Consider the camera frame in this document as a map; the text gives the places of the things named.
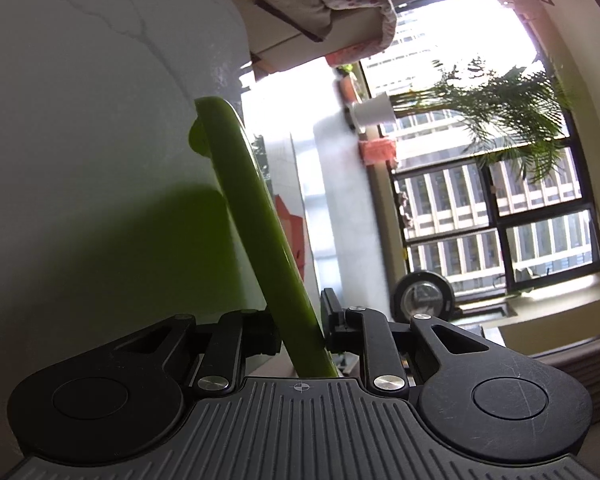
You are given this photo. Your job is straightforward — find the black window frame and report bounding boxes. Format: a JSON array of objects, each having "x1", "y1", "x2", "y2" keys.
[{"x1": 360, "y1": 0, "x2": 600, "y2": 301}]

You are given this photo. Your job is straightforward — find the white plant pot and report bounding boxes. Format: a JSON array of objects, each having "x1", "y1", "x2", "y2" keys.
[{"x1": 349, "y1": 94, "x2": 398, "y2": 131}]

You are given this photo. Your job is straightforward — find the white marble desktop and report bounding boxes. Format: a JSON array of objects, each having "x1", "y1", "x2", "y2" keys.
[{"x1": 0, "y1": 0, "x2": 301, "y2": 441}]

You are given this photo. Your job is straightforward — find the beige sofa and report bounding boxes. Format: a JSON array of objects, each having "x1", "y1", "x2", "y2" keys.
[{"x1": 237, "y1": 0, "x2": 398, "y2": 73}]

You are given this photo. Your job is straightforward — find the red paper bag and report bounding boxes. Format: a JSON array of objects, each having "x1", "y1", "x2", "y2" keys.
[{"x1": 274, "y1": 195, "x2": 308, "y2": 281}]

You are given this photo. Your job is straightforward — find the orange plant pot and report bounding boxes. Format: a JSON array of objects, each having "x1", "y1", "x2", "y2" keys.
[{"x1": 337, "y1": 72, "x2": 363, "y2": 103}]

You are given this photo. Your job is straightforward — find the green board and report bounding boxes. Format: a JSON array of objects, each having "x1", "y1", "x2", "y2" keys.
[{"x1": 189, "y1": 96, "x2": 340, "y2": 378}]

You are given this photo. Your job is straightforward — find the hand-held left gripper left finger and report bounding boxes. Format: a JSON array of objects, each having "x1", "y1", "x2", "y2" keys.
[{"x1": 100, "y1": 310, "x2": 283, "y2": 396}]

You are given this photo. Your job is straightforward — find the potted palm plant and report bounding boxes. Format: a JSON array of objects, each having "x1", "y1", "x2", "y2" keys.
[{"x1": 392, "y1": 57, "x2": 576, "y2": 186}]

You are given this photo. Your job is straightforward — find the pink box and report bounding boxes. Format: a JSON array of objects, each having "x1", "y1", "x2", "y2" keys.
[{"x1": 358, "y1": 139, "x2": 398, "y2": 165}]

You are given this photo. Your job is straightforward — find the round black appliance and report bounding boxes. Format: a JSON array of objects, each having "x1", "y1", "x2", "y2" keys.
[{"x1": 390, "y1": 270, "x2": 461, "y2": 322}]

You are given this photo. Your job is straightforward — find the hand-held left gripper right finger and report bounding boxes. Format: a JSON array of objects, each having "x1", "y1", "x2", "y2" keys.
[{"x1": 320, "y1": 287, "x2": 506, "y2": 400}]

